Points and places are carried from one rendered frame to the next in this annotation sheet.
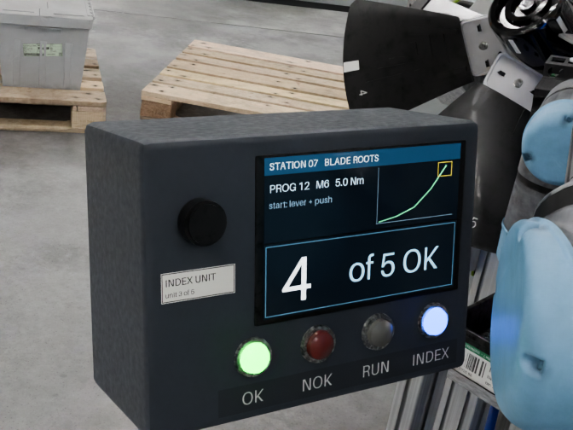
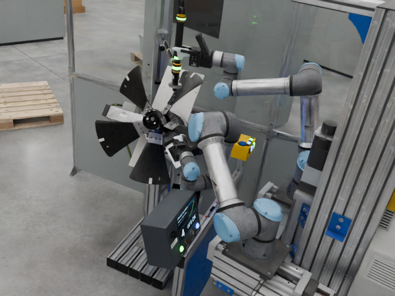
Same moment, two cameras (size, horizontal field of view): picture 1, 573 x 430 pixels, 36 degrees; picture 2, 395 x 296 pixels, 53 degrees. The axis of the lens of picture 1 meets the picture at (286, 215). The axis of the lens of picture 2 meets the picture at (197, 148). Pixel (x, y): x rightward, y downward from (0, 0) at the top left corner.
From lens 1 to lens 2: 106 cm
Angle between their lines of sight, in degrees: 33
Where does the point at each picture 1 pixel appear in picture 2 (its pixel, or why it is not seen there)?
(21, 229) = not seen: outside the picture
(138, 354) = (168, 258)
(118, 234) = (158, 241)
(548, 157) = (191, 176)
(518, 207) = (184, 185)
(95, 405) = (23, 262)
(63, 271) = not seen: outside the picture
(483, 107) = (150, 148)
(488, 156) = (156, 160)
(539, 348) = (230, 234)
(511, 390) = (227, 239)
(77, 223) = not seen: outside the picture
